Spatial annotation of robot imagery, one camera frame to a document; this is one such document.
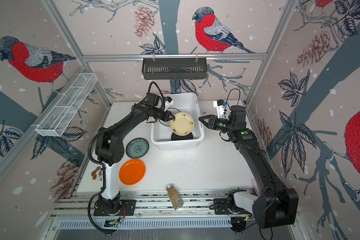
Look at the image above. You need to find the white plastic bin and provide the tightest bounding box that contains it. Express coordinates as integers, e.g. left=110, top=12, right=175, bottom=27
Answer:
left=151, top=93, right=205, bottom=151

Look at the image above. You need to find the black plate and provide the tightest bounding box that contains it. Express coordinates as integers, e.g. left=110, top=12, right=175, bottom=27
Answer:
left=171, top=133, right=194, bottom=141

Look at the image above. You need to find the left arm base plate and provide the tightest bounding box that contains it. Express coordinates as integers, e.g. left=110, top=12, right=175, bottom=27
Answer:
left=94, top=198, right=136, bottom=217

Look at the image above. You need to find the orange plate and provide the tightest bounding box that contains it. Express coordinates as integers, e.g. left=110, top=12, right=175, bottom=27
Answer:
left=119, top=159, right=146, bottom=186

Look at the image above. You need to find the beige plate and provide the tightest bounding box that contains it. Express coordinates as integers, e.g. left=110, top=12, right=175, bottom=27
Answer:
left=170, top=112, right=195, bottom=136

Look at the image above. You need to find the black hanging wall basket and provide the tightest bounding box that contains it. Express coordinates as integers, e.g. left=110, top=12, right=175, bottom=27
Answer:
left=142, top=58, right=208, bottom=80

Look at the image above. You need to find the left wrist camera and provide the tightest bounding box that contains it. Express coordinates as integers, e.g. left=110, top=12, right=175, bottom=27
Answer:
left=164, top=97, right=174, bottom=111

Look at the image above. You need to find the small circuit board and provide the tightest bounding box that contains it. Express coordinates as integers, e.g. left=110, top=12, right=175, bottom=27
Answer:
left=104, top=219, right=123, bottom=228

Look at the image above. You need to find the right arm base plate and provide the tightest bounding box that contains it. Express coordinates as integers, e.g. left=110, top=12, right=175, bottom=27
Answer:
left=209, top=198, right=252, bottom=215

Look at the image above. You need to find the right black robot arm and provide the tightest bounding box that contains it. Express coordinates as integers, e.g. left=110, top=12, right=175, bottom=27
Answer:
left=199, top=105, right=299, bottom=229

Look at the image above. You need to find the brown white dog coaster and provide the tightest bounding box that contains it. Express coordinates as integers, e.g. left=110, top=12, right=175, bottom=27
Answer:
left=91, top=167, right=103, bottom=181

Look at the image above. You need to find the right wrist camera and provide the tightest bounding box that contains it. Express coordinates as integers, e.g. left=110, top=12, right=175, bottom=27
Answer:
left=213, top=99, right=226, bottom=119

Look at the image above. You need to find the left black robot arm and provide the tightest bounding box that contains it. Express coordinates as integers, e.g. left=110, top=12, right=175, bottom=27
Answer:
left=87, top=82, right=174, bottom=235

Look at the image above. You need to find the teal patterned plate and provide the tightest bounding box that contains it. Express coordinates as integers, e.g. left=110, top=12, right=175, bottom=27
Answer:
left=126, top=138, right=150, bottom=159

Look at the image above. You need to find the pink flat case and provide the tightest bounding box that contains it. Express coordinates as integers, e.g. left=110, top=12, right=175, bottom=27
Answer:
left=252, top=179, right=260, bottom=196

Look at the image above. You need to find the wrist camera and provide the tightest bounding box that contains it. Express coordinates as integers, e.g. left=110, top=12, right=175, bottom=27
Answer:
left=213, top=99, right=226, bottom=119
left=164, top=97, right=174, bottom=111

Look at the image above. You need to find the glass spice jar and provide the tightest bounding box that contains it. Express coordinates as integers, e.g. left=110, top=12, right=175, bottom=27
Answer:
left=166, top=184, right=184, bottom=211

